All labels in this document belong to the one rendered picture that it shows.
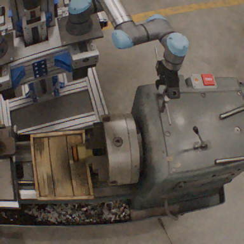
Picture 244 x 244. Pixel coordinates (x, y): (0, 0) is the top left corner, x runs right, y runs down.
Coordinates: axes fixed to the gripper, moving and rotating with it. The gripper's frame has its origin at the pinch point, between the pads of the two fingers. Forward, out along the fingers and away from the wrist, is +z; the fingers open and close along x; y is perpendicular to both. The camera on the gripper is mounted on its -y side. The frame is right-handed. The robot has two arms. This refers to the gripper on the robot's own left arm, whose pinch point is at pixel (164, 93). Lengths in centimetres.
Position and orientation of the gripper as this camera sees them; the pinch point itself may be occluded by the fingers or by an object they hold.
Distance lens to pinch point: 142.9
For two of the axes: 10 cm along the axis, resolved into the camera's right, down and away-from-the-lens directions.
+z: -0.8, 3.9, 9.2
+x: -9.9, 1.0, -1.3
